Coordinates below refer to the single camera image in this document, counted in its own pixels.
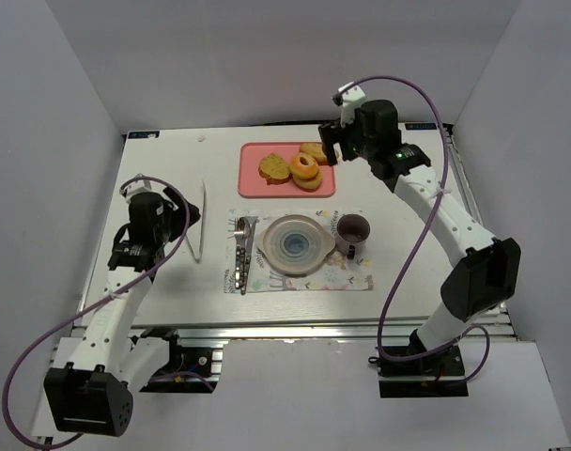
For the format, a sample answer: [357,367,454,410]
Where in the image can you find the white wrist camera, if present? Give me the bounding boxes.
[118,174,178,210]
[332,82,366,128]

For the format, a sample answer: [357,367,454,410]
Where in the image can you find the metal serving tongs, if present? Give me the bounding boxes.
[185,179,208,264]

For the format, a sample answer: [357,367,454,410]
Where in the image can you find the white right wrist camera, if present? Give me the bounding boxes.
[332,82,366,128]

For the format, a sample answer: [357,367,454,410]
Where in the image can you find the glazed orange donut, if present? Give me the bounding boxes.
[289,153,319,179]

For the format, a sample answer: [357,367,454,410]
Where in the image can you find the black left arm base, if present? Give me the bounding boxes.
[129,326,221,394]

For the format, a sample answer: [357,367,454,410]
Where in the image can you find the yellow bread slice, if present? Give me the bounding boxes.
[258,153,291,185]

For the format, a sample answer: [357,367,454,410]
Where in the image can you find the plain donut underneath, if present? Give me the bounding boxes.
[292,170,322,191]

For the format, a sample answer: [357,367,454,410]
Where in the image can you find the purple mug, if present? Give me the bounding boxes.
[335,213,371,260]

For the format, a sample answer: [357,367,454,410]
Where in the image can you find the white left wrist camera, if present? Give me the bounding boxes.
[118,174,178,210]

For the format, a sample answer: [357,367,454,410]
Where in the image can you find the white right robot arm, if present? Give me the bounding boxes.
[319,95,521,358]

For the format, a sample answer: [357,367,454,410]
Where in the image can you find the patterned handle knife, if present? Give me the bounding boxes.
[239,216,257,295]

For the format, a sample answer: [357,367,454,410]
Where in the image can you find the oval bread roll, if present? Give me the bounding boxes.
[299,142,329,164]

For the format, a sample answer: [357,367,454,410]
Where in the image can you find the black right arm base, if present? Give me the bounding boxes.
[367,346,469,399]

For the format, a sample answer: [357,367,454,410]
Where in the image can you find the floral placemat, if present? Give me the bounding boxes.
[224,209,375,294]

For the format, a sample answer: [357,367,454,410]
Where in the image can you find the metal fork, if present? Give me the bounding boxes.
[234,236,245,290]

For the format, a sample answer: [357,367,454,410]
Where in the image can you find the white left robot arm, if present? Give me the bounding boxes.
[44,188,186,437]

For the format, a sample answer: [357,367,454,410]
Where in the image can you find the pink rectangular tray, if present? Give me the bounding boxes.
[238,142,336,198]

